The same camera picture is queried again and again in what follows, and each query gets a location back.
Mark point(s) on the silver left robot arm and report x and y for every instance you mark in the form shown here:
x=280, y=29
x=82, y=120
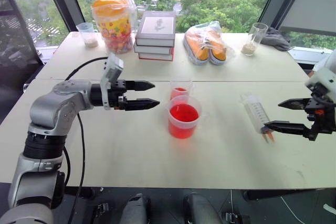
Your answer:
x=50, y=108

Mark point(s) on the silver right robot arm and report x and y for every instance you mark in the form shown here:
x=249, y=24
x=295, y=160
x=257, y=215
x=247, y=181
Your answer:
x=329, y=58

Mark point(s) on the grey cloth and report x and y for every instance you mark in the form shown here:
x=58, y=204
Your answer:
x=275, y=39

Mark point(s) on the small cup with red liquid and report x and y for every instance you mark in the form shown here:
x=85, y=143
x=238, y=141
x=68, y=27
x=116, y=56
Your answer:
x=179, y=93

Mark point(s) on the plastic measuring cup with grains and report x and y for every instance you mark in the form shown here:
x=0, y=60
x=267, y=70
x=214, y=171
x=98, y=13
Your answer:
x=89, y=37

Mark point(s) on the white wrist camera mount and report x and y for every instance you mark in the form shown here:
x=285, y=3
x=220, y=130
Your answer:
x=113, y=68
x=319, y=78

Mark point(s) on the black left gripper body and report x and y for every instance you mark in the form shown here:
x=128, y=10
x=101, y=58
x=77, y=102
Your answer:
x=116, y=87

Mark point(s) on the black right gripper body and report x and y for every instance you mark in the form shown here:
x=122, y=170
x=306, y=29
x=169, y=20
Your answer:
x=324, y=119

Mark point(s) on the large cup with red liquid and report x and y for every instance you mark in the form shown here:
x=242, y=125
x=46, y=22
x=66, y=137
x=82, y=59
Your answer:
x=183, y=121

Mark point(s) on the thin red-edged book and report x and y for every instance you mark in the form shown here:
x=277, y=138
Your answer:
x=156, y=56

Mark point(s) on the grey window blind panel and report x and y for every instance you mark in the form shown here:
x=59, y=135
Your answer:
x=312, y=1

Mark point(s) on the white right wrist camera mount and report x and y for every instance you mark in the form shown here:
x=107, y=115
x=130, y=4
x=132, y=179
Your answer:
x=319, y=78

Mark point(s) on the yellow canvas shoe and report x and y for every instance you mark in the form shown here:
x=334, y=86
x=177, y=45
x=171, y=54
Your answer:
x=198, y=49
x=217, y=51

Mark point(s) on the thick grey hardcover book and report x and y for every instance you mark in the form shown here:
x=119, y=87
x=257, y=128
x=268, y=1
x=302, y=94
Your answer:
x=157, y=28

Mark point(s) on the black mesh chair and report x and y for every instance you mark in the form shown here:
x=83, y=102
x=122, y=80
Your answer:
x=15, y=37

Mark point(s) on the clear plastic syringe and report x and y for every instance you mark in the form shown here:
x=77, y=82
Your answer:
x=256, y=112

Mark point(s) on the bagged toy bucket orange lid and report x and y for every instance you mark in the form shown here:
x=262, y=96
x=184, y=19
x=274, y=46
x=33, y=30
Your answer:
x=115, y=24

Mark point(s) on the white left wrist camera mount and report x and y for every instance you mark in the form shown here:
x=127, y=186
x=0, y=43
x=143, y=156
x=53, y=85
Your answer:
x=113, y=68

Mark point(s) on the tall glass with grains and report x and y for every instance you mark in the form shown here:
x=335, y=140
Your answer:
x=252, y=40

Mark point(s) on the dark rounded shape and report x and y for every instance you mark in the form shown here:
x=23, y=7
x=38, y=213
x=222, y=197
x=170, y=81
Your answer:
x=136, y=209

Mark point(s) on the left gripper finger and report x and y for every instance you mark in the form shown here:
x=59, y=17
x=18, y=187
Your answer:
x=139, y=85
x=141, y=104

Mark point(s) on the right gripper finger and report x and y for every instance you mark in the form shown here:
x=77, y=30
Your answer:
x=295, y=104
x=287, y=126

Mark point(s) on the clear plastic shoe bag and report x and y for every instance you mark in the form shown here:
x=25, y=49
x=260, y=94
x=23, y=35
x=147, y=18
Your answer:
x=210, y=28

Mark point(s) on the thin grey book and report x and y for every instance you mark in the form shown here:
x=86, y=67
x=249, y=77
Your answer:
x=152, y=49

